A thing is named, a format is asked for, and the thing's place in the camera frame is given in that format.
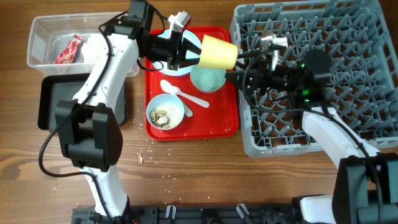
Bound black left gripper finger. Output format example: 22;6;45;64
178;58;200;68
182;39;201;55

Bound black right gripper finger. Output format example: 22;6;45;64
236;49;275;68
225;70;259;86

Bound yellow plastic cup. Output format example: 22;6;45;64
198;35;239;70

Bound light blue small bowl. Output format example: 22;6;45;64
146;93;185;131

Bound rice and food scraps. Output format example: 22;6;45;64
150;103;183;129

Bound white napkin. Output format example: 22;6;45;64
81;34;108;63

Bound red snack wrapper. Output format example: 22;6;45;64
54;35;83;64

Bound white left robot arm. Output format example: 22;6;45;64
52;1;201;223

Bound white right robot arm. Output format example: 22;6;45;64
226;46;397;223

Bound grey dishwasher rack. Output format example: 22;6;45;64
229;1;397;157

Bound clear plastic waste bin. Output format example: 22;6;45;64
26;11;140;78

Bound black waste tray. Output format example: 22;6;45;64
37;73;126;131

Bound light blue plate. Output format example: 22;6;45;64
151;30;201;77

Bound mint green bowl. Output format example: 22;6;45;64
190;65;226;93

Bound white plastic fork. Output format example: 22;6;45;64
160;80;210;108

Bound red plastic tray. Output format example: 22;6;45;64
144;26;239;142

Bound white plastic spoon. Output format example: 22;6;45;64
178;97;193;117

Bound food scrap on table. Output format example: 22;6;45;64
137;154;144;164

